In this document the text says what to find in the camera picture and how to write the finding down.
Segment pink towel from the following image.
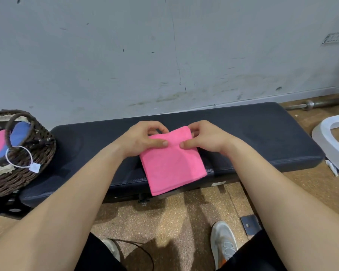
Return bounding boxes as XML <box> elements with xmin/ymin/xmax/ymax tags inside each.
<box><xmin>139</xmin><ymin>126</ymin><xmax>208</xmax><ymax>197</ymax></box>

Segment person's left white shoe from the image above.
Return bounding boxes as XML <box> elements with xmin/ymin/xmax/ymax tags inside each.
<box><xmin>101</xmin><ymin>239</ymin><xmax>121</xmax><ymax>263</ymax></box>

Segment brown wicker basket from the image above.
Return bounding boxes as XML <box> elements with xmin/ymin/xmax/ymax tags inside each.
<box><xmin>0</xmin><ymin>110</ymin><xmax>57</xmax><ymax>198</ymax></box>

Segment person's left forearm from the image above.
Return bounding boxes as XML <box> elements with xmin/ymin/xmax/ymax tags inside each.
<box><xmin>0</xmin><ymin>139</ymin><xmax>128</xmax><ymax>271</ymax></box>

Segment white paper scrap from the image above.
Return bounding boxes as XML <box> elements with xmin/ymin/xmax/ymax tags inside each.
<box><xmin>326</xmin><ymin>160</ymin><xmax>339</xmax><ymax>177</ymax></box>

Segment person's right forearm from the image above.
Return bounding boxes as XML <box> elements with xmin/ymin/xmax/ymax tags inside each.
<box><xmin>222</xmin><ymin>137</ymin><xmax>339</xmax><ymax>271</ymax></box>

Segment steel barbell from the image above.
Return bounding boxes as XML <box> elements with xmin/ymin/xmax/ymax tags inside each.
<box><xmin>285</xmin><ymin>96</ymin><xmax>339</xmax><ymax>111</ymax></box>

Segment white tag with loop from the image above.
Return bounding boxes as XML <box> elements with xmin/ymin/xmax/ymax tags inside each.
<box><xmin>5</xmin><ymin>145</ymin><xmax>42</xmax><ymax>174</ymax></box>

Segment white metal frame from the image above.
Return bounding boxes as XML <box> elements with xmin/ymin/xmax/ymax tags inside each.
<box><xmin>311</xmin><ymin>112</ymin><xmax>339</xmax><ymax>183</ymax></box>

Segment black padded bench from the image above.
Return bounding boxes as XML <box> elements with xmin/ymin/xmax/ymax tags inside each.
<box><xmin>19</xmin><ymin>102</ymin><xmax>326</xmax><ymax>208</ymax></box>

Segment person's white shoe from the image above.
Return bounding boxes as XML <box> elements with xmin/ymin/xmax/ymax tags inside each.
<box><xmin>210</xmin><ymin>221</ymin><xmax>239</xmax><ymax>270</ymax></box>
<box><xmin>101</xmin><ymin>239</ymin><xmax>121</xmax><ymax>263</ymax></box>

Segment black shorts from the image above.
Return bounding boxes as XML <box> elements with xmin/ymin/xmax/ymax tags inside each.
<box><xmin>74</xmin><ymin>228</ymin><xmax>288</xmax><ymax>271</ymax></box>

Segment grey metal floor plate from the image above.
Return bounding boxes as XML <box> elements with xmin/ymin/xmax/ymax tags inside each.
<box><xmin>240</xmin><ymin>214</ymin><xmax>263</xmax><ymax>236</ymax></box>

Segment white wall socket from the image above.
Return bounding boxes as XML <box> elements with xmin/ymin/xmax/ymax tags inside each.
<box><xmin>321</xmin><ymin>31</ymin><xmax>339</xmax><ymax>45</ymax></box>

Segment black cable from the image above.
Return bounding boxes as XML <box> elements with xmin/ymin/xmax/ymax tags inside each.
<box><xmin>110</xmin><ymin>239</ymin><xmax>155</xmax><ymax>271</ymax></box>

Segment person's right white shoe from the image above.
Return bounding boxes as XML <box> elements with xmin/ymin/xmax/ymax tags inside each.
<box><xmin>210</xmin><ymin>221</ymin><xmax>239</xmax><ymax>270</ymax></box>

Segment blue cloth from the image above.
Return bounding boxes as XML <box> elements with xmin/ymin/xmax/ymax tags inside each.
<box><xmin>0</xmin><ymin>121</ymin><xmax>32</xmax><ymax>161</ymax></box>

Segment person's left hand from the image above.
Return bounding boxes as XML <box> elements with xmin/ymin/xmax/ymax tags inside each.
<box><xmin>121</xmin><ymin>121</ymin><xmax>170</xmax><ymax>159</ymax></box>

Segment person's right hand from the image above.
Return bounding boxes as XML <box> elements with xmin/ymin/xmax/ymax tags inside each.
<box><xmin>179</xmin><ymin>120</ymin><xmax>233</xmax><ymax>155</ymax></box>

